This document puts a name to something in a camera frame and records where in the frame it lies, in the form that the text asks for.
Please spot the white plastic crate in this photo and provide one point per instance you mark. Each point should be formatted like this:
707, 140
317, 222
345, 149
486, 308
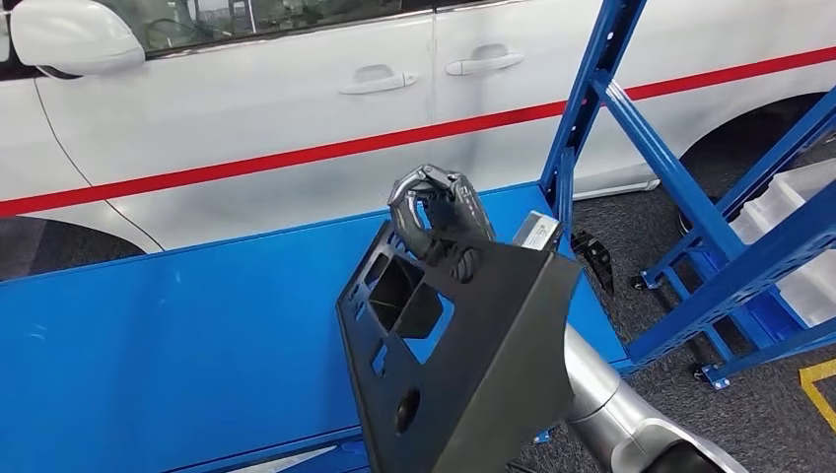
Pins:
816, 300
810, 186

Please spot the white car side mirror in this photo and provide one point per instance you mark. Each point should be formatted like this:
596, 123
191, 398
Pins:
72, 36

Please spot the white car with red stripe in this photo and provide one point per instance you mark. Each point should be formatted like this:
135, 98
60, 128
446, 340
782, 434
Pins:
228, 117

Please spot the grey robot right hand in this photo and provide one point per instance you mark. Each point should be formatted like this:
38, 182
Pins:
457, 209

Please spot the blue metal shelf rack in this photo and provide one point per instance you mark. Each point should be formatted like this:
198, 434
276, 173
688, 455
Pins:
163, 339
784, 140

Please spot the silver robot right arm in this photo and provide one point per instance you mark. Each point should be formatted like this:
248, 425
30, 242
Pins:
607, 405

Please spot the black plastic panel part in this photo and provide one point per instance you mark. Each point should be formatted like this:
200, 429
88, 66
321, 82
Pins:
509, 339

